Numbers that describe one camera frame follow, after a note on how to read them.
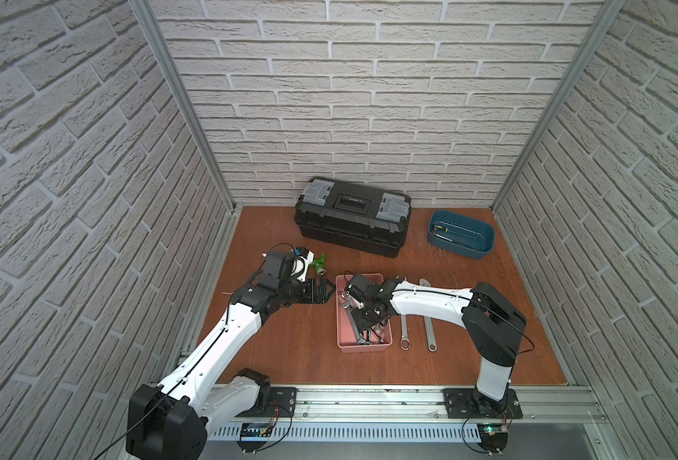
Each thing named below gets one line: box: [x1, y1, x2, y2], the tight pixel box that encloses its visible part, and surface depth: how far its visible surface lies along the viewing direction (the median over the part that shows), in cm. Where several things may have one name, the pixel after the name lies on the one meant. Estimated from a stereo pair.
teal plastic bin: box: [427, 209, 496, 260], surface depth 112 cm
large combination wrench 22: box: [399, 314, 412, 352], surface depth 85 cm
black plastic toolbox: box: [293, 176, 413, 259], surface depth 99 cm
